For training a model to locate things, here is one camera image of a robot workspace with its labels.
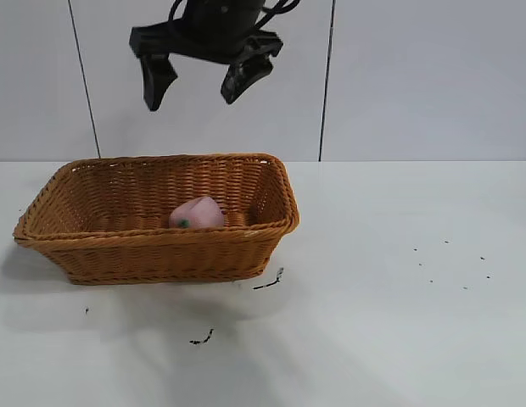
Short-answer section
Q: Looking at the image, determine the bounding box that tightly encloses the pink foam peach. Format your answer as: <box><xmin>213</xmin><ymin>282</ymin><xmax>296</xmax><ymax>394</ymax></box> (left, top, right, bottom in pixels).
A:
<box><xmin>168</xmin><ymin>195</ymin><xmax>226</xmax><ymax>230</ymax></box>

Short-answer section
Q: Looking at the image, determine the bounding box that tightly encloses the brown wicker rectangular basket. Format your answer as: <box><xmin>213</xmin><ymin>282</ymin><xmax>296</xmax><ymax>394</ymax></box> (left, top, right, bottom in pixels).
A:
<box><xmin>12</xmin><ymin>152</ymin><xmax>301</xmax><ymax>286</ymax></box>

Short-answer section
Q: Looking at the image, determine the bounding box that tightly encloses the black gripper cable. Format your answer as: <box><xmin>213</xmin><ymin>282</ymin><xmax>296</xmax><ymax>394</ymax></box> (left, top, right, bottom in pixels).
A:
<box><xmin>257</xmin><ymin>0</ymin><xmax>302</xmax><ymax>27</ymax></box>

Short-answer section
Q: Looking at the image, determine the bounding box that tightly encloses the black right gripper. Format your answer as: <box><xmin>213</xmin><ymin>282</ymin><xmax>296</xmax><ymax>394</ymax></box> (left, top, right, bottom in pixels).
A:
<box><xmin>129</xmin><ymin>0</ymin><xmax>286</xmax><ymax>113</ymax></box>

